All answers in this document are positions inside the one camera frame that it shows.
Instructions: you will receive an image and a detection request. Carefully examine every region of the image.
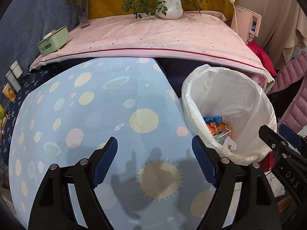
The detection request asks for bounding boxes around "white tissue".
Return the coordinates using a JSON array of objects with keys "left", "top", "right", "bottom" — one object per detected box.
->
[{"left": 223, "top": 136, "right": 237, "bottom": 152}]

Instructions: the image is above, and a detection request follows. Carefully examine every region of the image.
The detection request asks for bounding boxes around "blue wrapper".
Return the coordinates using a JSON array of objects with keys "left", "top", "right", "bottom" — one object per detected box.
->
[{"left": 203, "top": 116, "right": 222, "bottom": 124}]

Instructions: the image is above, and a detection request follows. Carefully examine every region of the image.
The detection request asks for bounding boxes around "trash bin with white bag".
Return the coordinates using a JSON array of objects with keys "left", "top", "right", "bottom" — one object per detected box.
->
[{"left": 182, "top": 64, "right": 277, "bottom": 165}]

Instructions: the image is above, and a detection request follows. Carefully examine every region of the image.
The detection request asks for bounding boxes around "pink puffer jacket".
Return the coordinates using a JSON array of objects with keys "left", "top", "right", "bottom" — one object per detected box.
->
[{"left": 267, "top": 50, "right": 306, "bottom": 133}]

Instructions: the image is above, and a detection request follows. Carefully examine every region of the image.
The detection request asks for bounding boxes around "orange snack wrapper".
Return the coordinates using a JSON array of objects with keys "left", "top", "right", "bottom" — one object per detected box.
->
[{"left": 206, "top": 122, "right": 232, "bottom": 136}]

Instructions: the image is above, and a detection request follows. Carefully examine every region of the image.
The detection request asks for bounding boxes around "red cushion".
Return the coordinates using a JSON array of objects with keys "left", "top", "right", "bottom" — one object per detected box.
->
[{"left": 247, "top": 41, "right": 277, "bottom": 77}]

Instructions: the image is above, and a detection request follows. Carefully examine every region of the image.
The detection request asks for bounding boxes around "light blue dotted tablecloth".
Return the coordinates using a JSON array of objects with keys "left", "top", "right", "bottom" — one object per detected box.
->
[{"left": 8, "top": 58, "right": 214, "bottom": 229}]

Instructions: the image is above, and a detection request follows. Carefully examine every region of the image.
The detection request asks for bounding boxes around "green yellow carton box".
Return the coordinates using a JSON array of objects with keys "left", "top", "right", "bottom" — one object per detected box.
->
[{"left": 0, "top": 105, "right": 6, "bottom": 128}]

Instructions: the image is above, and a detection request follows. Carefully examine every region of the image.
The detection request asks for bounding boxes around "beige curtain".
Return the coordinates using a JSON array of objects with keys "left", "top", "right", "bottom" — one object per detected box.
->
[{"left": 239, "top": 0, "right": 306, "bottom": 69}]

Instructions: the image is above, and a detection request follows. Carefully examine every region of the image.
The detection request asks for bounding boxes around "pink water dispenser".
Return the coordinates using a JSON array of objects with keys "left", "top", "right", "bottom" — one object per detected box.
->
[{"left": 231, "top": 5, "right": 262, "bottom": 45}]

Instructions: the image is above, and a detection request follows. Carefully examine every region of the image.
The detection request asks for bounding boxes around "navy patterned cloth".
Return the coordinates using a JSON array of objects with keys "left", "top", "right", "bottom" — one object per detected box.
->
[{"left": 1, "top": 71, "right": 55, "bottom": 164}]

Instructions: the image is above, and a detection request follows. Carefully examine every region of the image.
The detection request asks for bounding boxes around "pink table cover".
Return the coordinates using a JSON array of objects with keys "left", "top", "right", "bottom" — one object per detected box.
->
[{"left": 29, "top": 10, "right": 267, "bottom": 75}]

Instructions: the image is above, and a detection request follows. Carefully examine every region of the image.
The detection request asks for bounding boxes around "white cosmetic tube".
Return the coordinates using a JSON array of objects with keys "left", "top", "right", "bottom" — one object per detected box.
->
[{"left": 5, "top": 71, "right": 21, "bottom": 92}]

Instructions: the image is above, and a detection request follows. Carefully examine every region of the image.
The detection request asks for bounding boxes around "green tissue box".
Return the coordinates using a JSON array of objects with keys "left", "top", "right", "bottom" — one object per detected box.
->
[{"left": 37, "top": 26, "right": 69, "bottom": 56}]

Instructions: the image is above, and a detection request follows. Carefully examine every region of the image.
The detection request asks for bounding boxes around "glass vase with flowers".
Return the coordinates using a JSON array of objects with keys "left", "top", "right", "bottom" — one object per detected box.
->
[{"left": 66, "top": 0, "right": 91, "bottom": 29}]

